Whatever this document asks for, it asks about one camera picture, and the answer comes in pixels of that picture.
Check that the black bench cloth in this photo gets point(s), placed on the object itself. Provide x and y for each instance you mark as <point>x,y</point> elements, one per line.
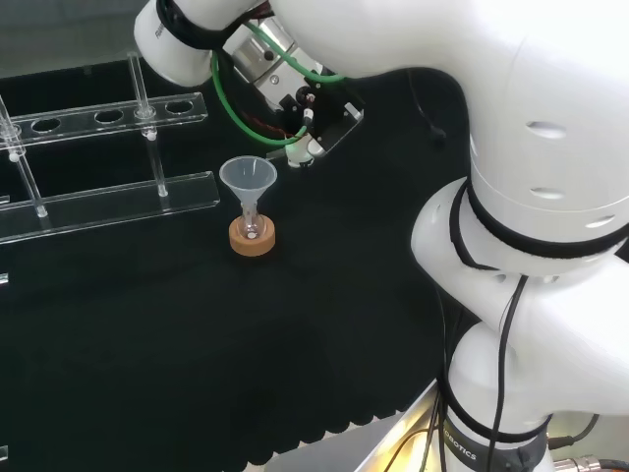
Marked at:
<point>147,344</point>

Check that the clear weighing funnel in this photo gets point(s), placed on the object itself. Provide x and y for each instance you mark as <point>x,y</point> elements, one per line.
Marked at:
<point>277,154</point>

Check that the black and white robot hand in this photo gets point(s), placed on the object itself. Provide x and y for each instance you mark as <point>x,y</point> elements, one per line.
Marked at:
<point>324,113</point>

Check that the clear cloth clip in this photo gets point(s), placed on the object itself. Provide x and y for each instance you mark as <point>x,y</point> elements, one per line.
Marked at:
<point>4,278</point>
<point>4,452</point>

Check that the glass round-bottom flask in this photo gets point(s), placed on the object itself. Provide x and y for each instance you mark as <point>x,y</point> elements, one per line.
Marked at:
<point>250,229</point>

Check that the clear funnel stand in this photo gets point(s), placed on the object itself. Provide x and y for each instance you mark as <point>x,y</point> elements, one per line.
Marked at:
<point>123,201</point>

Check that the clear plastic funnel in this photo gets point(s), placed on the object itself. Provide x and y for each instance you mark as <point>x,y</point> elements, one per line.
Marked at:
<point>248,179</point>

